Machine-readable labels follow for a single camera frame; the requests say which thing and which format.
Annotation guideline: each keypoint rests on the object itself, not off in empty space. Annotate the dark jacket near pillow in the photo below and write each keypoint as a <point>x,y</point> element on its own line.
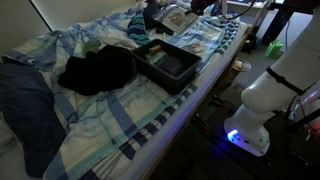
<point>150,14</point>

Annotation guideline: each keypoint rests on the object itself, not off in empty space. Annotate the dark blue jeans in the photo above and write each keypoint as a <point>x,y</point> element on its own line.
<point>27,105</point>

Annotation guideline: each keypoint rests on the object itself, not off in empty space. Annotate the black camera stand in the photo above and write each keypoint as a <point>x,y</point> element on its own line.
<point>285,11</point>

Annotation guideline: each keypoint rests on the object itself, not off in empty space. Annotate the blue checked bed sheet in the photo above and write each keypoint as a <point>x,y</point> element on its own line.
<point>105,132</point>

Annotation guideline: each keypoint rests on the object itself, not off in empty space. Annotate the yellow item in box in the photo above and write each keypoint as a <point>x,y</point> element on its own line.
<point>154,50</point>

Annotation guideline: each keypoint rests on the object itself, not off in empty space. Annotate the black clothing heap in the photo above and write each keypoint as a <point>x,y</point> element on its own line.
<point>108,69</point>

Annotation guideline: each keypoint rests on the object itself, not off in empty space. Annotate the teal striped cloth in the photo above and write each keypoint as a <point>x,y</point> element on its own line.
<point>137,30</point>

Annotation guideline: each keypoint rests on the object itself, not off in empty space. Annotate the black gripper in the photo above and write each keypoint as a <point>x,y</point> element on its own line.
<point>197,5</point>

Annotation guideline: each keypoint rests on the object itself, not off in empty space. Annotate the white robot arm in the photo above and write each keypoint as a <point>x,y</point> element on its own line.
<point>295,71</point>

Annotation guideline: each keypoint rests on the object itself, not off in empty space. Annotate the dark grey plastic box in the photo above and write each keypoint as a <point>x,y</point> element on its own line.
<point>145,64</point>

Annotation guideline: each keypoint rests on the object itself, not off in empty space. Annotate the green bag on floor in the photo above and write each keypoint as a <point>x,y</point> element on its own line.
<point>273,49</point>

